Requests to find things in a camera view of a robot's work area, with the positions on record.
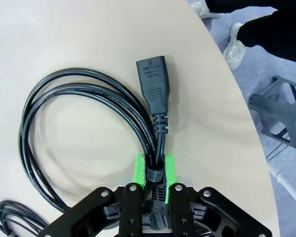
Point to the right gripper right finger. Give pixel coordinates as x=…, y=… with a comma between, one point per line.
x=180, y=197

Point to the light grey sneaker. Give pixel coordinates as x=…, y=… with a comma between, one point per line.
x=234, y=49
x=202, y=8

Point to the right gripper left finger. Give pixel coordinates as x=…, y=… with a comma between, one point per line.
x=130, y=197

